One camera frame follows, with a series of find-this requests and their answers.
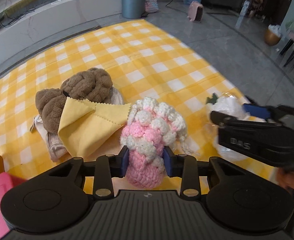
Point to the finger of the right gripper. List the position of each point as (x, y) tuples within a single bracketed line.
[(227, 121), (263, 112)]

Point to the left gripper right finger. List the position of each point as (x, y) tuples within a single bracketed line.
[(188, 168)]

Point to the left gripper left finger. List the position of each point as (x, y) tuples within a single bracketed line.
[(104, 169)]

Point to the white plastic bag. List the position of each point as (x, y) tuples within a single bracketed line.
[(236, 137)]

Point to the yellow cleaning cloth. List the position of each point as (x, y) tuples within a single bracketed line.
[(84, 125)]

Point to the pink white crochet pouch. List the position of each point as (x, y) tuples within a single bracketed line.
[(151, 126)]

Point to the beige round pad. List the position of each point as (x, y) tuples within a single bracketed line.
[(53, 143)]

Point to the brown plush scrunchie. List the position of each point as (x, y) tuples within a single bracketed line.
[(94, 84)]

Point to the person's right hand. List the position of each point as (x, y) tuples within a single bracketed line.
[(285, 180)]

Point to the gold waste basket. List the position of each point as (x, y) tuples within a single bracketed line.
[(272, 35)]

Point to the yellow checkered tablecloth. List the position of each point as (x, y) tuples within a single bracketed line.
[(141, 59)]

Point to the pink space heater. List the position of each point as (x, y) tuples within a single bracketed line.
[(195, 11)]

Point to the pastel woven basket bag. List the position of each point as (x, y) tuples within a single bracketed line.
[(151, 6)]

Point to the white marble tv console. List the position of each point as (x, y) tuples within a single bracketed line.
[(51, 19)]

